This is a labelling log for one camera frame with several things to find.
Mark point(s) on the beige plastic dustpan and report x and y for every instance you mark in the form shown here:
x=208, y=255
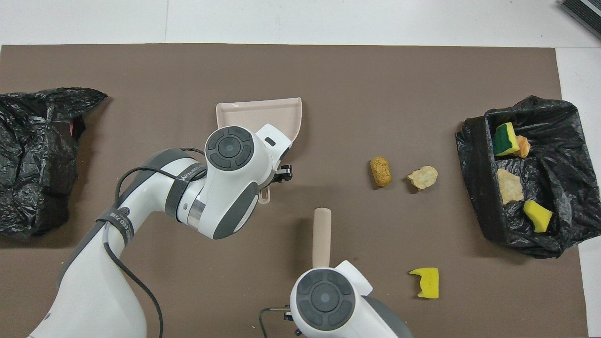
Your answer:
x=258, y=115

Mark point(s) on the beige hand brush black bristles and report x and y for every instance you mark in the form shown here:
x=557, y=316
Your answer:
x=322, y=234

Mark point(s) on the brown toy bread bun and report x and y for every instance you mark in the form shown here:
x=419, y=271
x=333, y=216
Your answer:
x=381, y=172

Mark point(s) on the notched yellow sponge piece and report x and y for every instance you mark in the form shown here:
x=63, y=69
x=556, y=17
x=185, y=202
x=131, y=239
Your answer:
x=428, y=284

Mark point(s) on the yellow green sponge piece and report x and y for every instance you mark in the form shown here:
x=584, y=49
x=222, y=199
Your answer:
x=504, y=138

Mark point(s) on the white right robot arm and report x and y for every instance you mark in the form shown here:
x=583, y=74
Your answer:
x=324, y=300

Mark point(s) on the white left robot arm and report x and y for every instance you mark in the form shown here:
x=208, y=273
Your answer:
x=225, y=188

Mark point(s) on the pink plastic bin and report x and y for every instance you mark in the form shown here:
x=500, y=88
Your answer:
x=71, y=126

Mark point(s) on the crumpled black trash bag bin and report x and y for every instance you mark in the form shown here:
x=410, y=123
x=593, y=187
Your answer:
x=28, y=141

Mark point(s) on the open black trash bag bin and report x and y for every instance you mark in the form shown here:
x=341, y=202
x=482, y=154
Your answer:
x=563, y=188

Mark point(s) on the brown table mat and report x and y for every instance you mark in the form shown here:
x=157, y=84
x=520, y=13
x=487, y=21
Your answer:
x=235, y=70

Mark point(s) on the dark grey ribbed panel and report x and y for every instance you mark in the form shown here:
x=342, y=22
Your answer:
x=584, y=14

